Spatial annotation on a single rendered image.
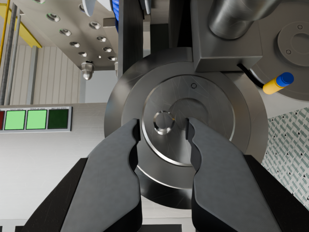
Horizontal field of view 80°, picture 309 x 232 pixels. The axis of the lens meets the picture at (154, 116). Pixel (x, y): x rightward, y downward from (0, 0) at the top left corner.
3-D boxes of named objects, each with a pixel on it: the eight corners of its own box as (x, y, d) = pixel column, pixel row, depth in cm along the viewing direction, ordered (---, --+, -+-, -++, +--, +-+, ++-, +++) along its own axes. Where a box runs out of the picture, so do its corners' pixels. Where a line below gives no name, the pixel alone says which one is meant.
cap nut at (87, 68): (92, 61, 52) (91, 77, 51) (96, 67, 55) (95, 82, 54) (78, 62, 52) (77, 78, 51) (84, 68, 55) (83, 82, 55)
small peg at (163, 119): (178, 127, 12) (157, 134, 12) (174, 131, 15) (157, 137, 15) (170, 107, 12) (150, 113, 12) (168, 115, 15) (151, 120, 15)
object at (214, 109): (251, 147, 14) (158, 180, 14) (240, 148, 16) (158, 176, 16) (214, 61, 16) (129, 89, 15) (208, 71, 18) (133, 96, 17)
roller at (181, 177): (243, 58, 17) (259, 188, 15) (194, 113, 43) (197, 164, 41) (121, 62, 18) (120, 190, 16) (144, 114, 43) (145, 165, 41)
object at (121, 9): (124, -73, 22) (122, 78, 18) (143, 42, 45) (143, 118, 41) (120, -73, 22) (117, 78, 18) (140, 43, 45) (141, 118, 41)
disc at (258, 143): (258, 43, 18) (280, 208, 15) (255, 46, 18) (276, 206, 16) (105, 49, 18) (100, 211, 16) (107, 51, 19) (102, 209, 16)
